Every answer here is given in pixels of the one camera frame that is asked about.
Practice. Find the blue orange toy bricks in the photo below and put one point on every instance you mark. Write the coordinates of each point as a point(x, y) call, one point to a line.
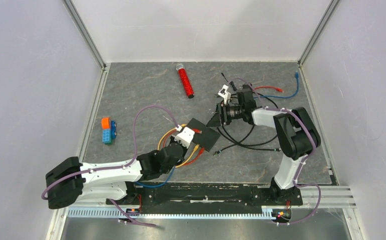
point(109, 130)

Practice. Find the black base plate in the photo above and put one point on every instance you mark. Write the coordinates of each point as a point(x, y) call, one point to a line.
point(207, 198)

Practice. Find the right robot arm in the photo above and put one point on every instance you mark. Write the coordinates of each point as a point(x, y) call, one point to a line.
point(295, 130)

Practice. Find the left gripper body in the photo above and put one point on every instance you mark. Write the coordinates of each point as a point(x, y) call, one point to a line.
point(170, 167)

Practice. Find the black power adapter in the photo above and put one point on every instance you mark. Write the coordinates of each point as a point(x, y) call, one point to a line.
point(246, 85)

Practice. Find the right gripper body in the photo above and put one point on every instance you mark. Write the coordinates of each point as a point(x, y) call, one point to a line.
point(230, 113)

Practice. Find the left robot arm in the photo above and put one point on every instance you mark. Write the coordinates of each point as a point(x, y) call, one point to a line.
point(73, 181)

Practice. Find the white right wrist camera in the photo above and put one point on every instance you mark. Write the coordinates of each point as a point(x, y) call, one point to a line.
point(225, 94)

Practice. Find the black network switch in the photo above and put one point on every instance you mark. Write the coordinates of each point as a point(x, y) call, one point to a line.
point(207, 138)

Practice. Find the red glitter tube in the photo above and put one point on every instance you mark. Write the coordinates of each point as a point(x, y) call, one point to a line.
point(185, 80)

